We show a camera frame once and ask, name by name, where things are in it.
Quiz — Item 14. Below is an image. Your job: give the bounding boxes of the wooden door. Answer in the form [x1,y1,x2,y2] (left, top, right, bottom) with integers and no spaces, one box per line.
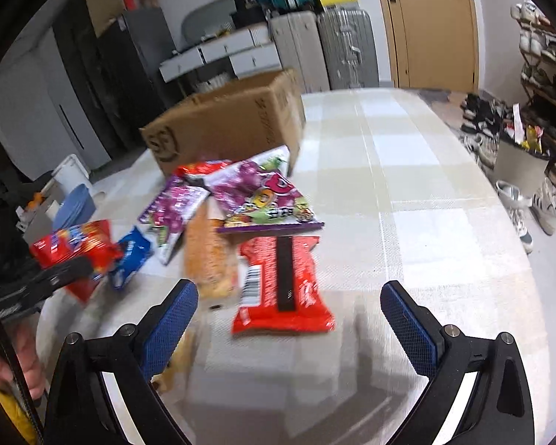
[371,0,480,93]

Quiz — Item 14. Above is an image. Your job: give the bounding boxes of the red snack packet blue print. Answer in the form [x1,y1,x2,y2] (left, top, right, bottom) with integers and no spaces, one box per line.
[30,220,123,302]

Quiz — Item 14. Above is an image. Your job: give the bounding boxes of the white plastic bin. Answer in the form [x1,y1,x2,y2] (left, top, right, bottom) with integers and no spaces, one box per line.
[51,154,93,195]

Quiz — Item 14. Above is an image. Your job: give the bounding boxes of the grey trash bin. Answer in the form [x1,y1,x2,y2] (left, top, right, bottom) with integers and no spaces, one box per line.
[493,125,551,200]

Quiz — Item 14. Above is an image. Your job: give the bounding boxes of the beige suitcase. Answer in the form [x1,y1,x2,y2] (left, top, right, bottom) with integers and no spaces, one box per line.
[269,9,330,96]

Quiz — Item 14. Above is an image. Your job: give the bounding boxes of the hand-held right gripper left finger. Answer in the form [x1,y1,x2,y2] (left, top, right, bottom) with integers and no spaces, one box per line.
[44,279,200,445]

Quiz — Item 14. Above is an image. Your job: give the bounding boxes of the clear bread packet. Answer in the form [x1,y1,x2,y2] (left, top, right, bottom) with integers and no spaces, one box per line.
[183,201,239,300]

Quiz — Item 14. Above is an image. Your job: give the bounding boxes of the person's left hand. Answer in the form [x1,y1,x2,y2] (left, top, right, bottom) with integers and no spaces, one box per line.
[0,322,44,402]

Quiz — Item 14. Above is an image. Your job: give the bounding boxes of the silver suitcase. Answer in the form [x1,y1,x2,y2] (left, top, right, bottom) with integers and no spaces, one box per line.
[317,6,381,91]

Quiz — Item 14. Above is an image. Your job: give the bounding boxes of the flat cardboard piece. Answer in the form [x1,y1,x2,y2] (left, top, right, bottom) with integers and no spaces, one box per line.
[82,0,123,38]

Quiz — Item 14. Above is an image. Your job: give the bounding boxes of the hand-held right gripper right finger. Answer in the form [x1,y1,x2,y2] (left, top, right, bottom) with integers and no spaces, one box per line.
[380,280,536,445]

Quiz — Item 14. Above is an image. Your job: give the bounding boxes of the white sneaker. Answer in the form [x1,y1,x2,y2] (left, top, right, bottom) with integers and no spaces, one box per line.
[495,180,536,255]
[530,176,556,236]

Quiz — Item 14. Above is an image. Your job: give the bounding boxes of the dark grey cabinet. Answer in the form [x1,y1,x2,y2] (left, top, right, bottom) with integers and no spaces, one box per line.
[97,7,181,126]

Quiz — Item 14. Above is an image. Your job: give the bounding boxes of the brown cardboard box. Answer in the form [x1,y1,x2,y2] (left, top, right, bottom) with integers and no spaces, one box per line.
[139,69,307,179]

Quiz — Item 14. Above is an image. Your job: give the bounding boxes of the small purple snack packet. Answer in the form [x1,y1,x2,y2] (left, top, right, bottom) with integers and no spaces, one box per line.
[138,178,211,265]

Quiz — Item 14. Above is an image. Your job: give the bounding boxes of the pile of shoes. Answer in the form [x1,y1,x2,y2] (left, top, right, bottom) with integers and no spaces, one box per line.
[459,93,515,168]

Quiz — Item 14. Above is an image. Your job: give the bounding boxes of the black tall cabinet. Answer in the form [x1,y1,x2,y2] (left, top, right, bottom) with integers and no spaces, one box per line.
[51,0,135,158]

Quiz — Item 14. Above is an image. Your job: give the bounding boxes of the shoe rack with shoes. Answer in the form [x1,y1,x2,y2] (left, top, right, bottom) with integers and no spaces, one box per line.
[510,0,556,205]

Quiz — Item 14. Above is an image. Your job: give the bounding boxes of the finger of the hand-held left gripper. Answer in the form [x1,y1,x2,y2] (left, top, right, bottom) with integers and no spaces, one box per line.
[25,257,96,297]

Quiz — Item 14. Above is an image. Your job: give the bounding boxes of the white drawer cabinet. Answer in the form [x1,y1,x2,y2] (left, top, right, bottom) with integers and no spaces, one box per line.
[160,23,283,84]

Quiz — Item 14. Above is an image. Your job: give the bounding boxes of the yellow black box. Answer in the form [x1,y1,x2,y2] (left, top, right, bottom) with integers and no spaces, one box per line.
[315,0,360,12]

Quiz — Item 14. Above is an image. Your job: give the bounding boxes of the large purple snack packet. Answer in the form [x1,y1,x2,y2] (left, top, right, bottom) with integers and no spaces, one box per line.
[211,146,325,235]

